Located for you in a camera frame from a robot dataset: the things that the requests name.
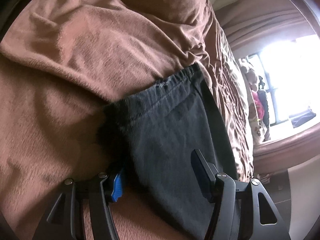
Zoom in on patterned pillow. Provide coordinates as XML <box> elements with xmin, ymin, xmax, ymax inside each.
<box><xmin>239</xmin><ymin>59</ymin><xmax>271</xmax><ymax>145</ymax></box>

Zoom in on brown fleece blanket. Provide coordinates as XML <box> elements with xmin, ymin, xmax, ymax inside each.
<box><xmin>0</xmin><ymin>0</ymin><xmax>254</xmax><ymax>240</ymax></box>

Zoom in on black pants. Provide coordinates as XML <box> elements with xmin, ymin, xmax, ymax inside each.
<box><xmin>98</xmin><ymin>64</ymin><xmax>238</xmax><ymax>239</ymax></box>

